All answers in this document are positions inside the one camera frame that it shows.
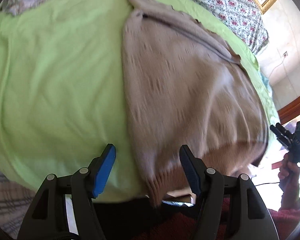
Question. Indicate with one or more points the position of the red fuzzy sleeve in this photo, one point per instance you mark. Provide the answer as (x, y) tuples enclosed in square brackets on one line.
[(285, 221)]

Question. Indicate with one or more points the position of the person's right hand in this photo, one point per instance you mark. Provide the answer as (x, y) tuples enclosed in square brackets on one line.
[(289, 174)]

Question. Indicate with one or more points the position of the floral white pink quilt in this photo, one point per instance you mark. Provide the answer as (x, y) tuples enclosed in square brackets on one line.
[(243, 18)]

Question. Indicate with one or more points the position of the brown wooden bed frame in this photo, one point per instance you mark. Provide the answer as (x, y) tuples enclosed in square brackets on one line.
[(290, 111)]

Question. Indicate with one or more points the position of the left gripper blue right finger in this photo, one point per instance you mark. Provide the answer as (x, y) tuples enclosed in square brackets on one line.
[(189, 164)]

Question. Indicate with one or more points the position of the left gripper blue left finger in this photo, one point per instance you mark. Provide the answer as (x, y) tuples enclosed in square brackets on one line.
[(101, 169)]

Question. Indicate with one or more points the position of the beige knit sweater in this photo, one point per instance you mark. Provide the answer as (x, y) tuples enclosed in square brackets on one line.
[(184, 85)]

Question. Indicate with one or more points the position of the light blue cloth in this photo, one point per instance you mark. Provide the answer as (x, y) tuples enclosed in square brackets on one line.
[(266, 83)]

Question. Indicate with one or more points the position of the light green bed sheet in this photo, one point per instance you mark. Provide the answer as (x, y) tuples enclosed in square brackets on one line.
[(62, 92)]

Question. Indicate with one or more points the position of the plaid grey trousers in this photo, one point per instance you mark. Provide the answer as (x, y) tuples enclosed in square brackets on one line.
[(14, 203)]

